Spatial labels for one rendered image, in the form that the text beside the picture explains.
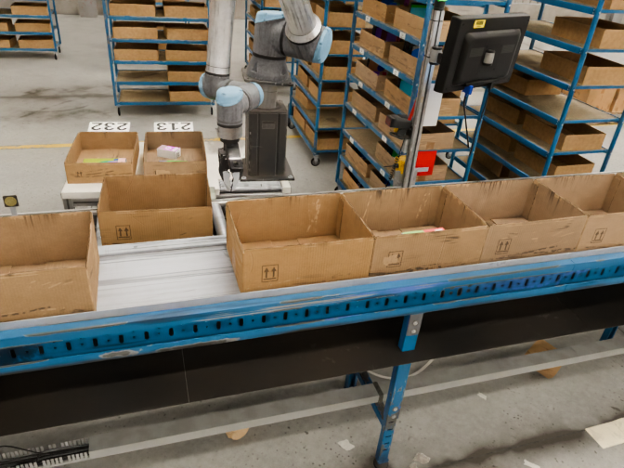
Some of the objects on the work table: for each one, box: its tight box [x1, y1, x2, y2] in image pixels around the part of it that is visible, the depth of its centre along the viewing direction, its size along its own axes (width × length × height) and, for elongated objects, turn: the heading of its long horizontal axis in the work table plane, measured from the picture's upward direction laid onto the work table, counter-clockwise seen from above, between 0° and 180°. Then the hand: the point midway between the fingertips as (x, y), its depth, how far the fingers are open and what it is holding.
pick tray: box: [143, 131, 207, 175], centre depth 255 cm, size 28×38×10 cm
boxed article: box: [157, 145, 181, 159], centre depth 262 cm, size 6×10×5 cm, turn 69°
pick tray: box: [64, 132, 140, 184], centre depth 248 cm, size 28×38×10 cm
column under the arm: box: [241, 100, 294, 182], centre depth 251 cm, size 26×26×33 cm
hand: (230, 188), depth 196 cm, fingers closed
